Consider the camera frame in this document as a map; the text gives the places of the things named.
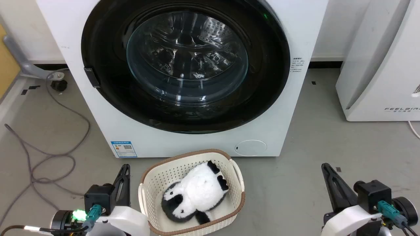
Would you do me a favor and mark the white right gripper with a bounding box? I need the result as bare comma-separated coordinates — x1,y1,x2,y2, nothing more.
321,163,384,236

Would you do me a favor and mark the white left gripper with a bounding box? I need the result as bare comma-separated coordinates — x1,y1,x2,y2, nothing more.
88,164,150,236

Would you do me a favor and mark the white washing machine body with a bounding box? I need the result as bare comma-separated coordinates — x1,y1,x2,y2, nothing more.
35,0,329,159

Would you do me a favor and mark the black round washing machine door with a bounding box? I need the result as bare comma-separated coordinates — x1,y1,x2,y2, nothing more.
81,0,291,134

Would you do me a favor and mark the cream plastic laundry basket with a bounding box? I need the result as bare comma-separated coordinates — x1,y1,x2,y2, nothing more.
138,149,245,236

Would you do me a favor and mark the blue energy label sticker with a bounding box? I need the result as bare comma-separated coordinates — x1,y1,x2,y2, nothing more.
111,141,137,158

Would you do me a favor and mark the panda plush toy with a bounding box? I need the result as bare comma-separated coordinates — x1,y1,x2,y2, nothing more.
161,160,229,225

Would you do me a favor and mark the round drain filter cover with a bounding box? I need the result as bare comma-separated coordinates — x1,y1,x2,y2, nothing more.
235,140,267,156

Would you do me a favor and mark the black caster wheel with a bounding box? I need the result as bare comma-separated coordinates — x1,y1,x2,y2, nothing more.
50,79,68,92

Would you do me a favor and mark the small text label sticker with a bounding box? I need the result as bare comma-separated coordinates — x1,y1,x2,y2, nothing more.
291,58,305,74

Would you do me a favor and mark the white air purifier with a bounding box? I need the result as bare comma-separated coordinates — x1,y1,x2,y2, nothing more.
335,0,420,122

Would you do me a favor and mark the grey metal stand leg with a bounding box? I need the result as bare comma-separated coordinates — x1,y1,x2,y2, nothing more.
3,35,66,81

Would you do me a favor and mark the yellow wooden board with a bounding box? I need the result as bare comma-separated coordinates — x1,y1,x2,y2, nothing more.
0,24,21,100

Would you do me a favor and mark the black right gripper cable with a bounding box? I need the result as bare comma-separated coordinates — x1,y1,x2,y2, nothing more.
377,201,420,236

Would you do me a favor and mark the thin grey floor cable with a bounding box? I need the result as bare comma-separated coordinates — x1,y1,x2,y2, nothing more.
30,70,91,197

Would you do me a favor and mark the white power cable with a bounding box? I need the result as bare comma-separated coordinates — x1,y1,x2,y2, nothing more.
408,121,420,140

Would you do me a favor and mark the thick grey floor cable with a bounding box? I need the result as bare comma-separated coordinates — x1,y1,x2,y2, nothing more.
0,124,36,228

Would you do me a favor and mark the black door handle latch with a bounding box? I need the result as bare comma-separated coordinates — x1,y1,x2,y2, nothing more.
84,67,101,89

